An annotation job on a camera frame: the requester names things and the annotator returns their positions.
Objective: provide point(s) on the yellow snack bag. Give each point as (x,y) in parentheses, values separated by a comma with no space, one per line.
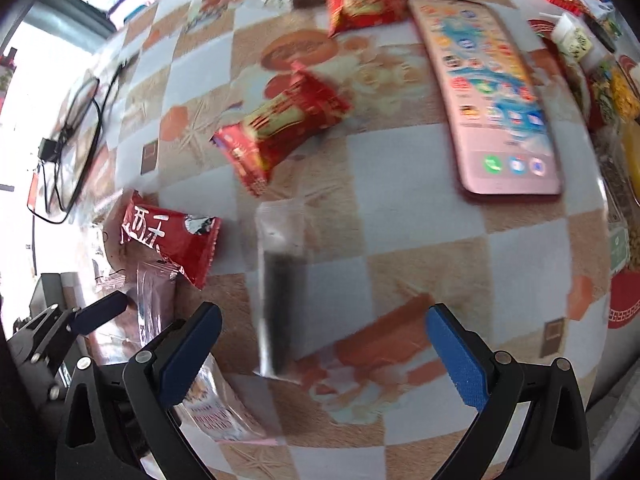
(625,92)

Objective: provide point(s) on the clear snack packet red print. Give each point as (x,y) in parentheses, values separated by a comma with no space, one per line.
(220,410)

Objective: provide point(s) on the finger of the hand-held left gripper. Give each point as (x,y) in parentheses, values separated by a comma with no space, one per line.
(100,310)

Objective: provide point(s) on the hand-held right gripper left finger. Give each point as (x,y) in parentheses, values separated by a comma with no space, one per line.
(190,355)

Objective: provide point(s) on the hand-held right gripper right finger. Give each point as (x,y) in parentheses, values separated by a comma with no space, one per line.
(460,360)

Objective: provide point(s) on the clear packet with dark snack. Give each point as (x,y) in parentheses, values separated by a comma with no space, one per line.
(277,300)

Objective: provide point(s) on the red rimmed plate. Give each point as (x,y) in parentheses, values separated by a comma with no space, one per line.
(575,77)

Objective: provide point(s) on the red snack packet white lettering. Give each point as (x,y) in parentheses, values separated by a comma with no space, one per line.
(170,240)

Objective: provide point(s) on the red cased smartphone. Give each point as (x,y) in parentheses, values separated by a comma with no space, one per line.
(490,95)

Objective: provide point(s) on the red round patterned mat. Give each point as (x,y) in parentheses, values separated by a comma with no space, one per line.
(625,300)

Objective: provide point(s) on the white drink carton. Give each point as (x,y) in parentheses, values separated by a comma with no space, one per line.
(572,35)

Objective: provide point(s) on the red snack packet gold label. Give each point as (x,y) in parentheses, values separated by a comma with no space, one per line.
(365,2)
(280,125)

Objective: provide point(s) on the dark grey chair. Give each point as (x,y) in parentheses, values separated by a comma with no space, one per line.
(47,290)

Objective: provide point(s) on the pink translucent snack packet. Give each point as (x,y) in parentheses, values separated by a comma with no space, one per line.
(155,300)

